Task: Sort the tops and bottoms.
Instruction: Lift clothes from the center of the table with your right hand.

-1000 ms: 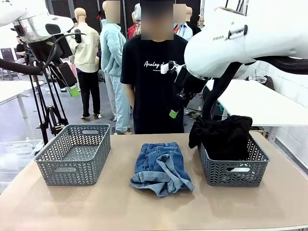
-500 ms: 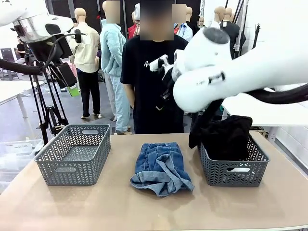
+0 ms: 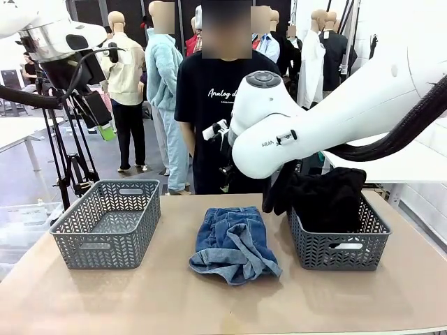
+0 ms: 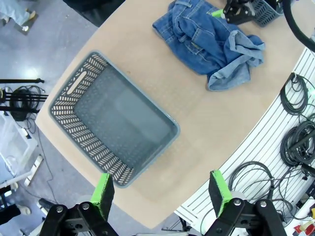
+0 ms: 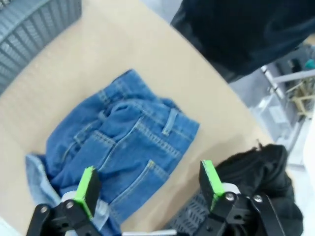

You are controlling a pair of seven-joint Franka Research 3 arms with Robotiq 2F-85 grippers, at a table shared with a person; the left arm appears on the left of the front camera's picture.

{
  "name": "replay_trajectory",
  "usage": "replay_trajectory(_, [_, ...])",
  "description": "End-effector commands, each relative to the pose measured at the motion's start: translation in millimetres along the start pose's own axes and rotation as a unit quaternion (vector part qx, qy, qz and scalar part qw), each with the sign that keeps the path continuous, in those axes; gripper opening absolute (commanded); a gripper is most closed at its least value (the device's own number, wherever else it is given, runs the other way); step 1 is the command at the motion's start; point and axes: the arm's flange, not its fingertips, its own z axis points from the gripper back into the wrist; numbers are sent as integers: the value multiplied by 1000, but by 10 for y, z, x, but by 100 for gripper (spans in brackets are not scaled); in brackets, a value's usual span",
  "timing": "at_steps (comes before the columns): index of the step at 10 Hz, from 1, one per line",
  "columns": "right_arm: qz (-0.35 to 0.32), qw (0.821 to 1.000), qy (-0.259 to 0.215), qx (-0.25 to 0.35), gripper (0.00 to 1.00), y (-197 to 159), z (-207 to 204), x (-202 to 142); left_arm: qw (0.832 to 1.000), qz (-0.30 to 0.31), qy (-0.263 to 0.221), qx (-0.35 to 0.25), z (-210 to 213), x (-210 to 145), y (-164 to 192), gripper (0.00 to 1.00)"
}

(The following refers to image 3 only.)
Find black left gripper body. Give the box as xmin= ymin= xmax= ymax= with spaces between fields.
xmin=41 ymin=51 xmax=106 ymax=91

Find grey plastic woven basket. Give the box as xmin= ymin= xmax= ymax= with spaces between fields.
xmin=286 ymin=193 xmax=393 ymax=271
xmin=48 ymin=179 xmax=161 ymax=270

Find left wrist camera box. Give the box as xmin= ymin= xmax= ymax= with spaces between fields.
xmin=102 ymin=40 xmax=134 ymax=68

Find mannequin in white shirt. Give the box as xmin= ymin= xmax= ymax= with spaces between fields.
xmin=296 ymin=9 xmax=328 ymax=110

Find mannequin in cream shirt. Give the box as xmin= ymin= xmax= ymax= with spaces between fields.
xmin=98 ymin=10 xmax=147 ymax=173

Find mannequin in blue fleece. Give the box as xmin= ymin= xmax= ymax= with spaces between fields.
xmin=145 ymin=0 xmax=192 ymax=195

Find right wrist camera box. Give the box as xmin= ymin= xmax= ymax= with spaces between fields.
xmin=202 ymin=119 xmax=231 ymax=143

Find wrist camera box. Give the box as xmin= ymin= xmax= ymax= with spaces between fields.
xmin=102 ymin=40 xmax=134 ymax=68
xmin=202 ymin=119 xmax=231 ymax=143

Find person in black t-shirt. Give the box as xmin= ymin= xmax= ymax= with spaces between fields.
xmin=173 ymin=0 xmax=281 ymax=195

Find mannequin in black jacket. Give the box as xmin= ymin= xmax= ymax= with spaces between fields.
xmin=319 ymin=11 xmax=359 ymax=92

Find small white table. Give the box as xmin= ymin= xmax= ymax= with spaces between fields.
xmin=0 ymin=116 xmax=66 ymax=196

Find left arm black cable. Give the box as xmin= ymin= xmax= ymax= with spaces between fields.
xmin=0 ymin=47 xmax=125 ymax=110

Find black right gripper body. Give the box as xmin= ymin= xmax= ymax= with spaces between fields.
xmin=214 ymin=126 xmax=235 ymax=186

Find clear plastic storage box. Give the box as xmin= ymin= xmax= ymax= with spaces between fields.
xmin=0 ymin=201 xmax=64 ymax=247

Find seated person in black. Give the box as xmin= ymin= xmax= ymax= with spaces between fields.
xmin=21 ymin=51 xmax=40 ymax=85

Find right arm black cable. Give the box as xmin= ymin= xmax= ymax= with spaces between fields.
xmin=323 ymin=74 xmax=447 ymax=163

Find blue denim shorts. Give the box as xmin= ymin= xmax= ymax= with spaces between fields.
xmin=188 ymin=205 xmax=284 ymax=286

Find black tripod stand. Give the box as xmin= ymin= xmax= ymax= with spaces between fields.
xmin=41 ymin=89 xmax=101 ymax=211

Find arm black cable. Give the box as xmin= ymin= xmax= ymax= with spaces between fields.
xmin=323 ymin=74 xmax=447 ymax=163
xmin=0 ymin=47 xmax=125 ymax=110

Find mannequin in blue shirt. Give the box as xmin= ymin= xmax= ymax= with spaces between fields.
xmin=250 ymin=5 xmax=281 ymax=64

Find thin black light stand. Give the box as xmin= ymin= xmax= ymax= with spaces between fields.
xmin=368 ymin=33 xmax=380 ymax=61

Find mannequin in red garment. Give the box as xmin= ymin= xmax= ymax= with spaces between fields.
xmin=184 ymin=16 xmax=203 ymax=57

